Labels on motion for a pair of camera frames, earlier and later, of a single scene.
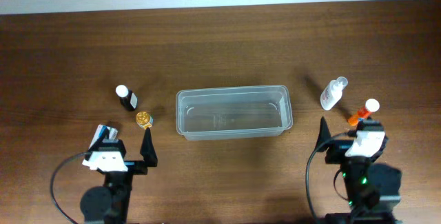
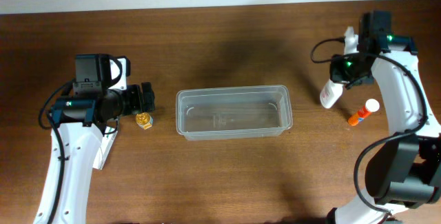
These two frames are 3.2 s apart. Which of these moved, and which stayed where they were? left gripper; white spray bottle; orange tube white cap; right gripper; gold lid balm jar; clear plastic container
Moved: right gripper; left gripper
Stayed: orange tube white cap; gold lid balm jar; white spray bottle; clear plastic container
